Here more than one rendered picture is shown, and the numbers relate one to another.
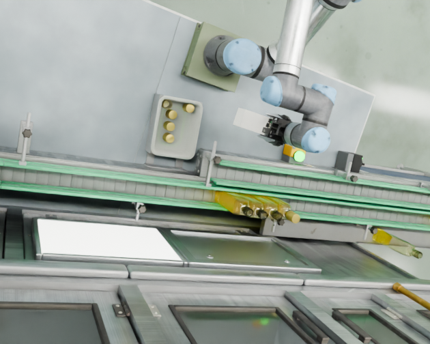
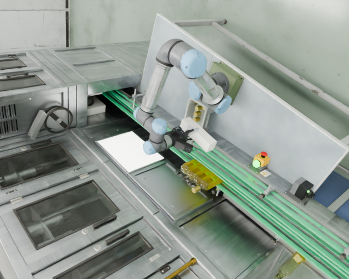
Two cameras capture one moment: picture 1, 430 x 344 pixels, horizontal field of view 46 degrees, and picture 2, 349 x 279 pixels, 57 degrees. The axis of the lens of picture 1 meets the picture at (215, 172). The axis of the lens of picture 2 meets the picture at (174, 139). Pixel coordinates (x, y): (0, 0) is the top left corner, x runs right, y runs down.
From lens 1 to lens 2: 203 cm
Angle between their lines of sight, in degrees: 64
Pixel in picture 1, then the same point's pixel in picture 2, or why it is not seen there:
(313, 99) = (147, 126)
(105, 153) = (177, 115)
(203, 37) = (211, 71)
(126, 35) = not seen: hidden behind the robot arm
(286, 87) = (138, 115)
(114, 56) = not seen: hidden behind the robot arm
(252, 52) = (195, 89)
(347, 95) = (317, 139)
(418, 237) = not seen: outside the picture
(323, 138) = (147, 148)
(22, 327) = (52, 155)
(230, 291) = (121, 192)
